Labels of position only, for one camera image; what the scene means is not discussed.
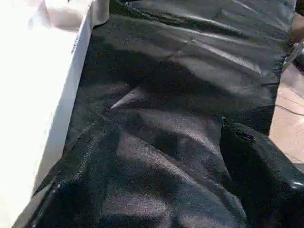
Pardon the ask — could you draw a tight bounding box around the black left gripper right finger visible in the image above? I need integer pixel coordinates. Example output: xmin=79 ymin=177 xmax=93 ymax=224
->
xmin=219 ymin=115 xmax=304 ymax=228

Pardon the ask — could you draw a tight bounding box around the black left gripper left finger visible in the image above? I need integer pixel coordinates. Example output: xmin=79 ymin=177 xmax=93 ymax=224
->
xmin=22 ymin=128 xmax=109 ymax=228

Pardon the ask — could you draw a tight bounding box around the white plastic table top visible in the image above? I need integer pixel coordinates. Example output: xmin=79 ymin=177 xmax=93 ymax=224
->
xmin=0 ymin=0 xmax=110 ymax=228

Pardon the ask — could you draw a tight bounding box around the black work surface mat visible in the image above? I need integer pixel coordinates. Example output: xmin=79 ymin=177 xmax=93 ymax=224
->
xmin=33 ymin=0 xmax=297 ymax=228

